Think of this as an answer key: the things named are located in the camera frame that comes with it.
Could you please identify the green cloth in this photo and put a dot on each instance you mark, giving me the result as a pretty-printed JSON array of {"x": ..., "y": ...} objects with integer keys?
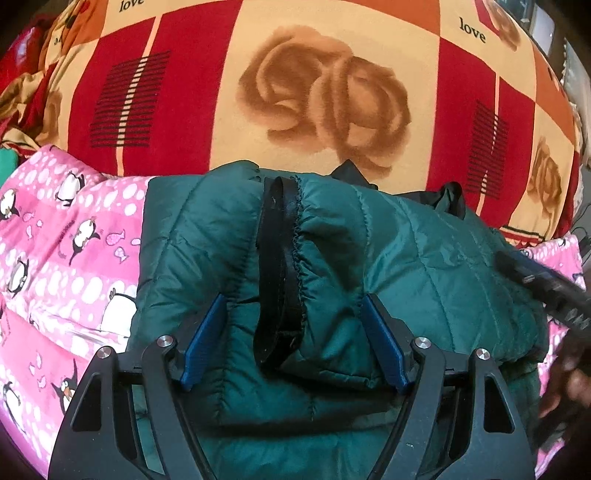
[{"x": 7, "y": 164}]

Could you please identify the pink penguin blanket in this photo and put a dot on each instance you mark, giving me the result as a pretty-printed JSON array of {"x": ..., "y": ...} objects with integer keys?
[{"x": 60, "y": 258}]

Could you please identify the person's right hand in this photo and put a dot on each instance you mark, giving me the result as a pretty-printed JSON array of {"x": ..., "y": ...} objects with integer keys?
[{"x": 565, "y": 378}]

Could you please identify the rose patterned blanket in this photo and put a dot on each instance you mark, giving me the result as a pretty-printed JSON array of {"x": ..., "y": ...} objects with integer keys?
[{"x": 300, "y": 92}]

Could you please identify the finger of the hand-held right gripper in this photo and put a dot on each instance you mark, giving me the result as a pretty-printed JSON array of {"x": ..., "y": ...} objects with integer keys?
[{"x": 538, "y": 277}]

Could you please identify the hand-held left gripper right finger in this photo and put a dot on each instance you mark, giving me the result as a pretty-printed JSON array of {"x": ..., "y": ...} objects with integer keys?
[{"x": 387, "y": 346}]

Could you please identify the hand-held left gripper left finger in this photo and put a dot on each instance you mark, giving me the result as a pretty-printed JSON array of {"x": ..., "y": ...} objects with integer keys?
[{"x": 204, "y": 344}]

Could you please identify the green quilted jacket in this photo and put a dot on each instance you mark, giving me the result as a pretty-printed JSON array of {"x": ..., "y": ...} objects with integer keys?
[{"x": 323, "y": 277}]

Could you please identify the floral grey cloth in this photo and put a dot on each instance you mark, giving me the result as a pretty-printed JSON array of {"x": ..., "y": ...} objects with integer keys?
[{"x": 570, "y": 78}]

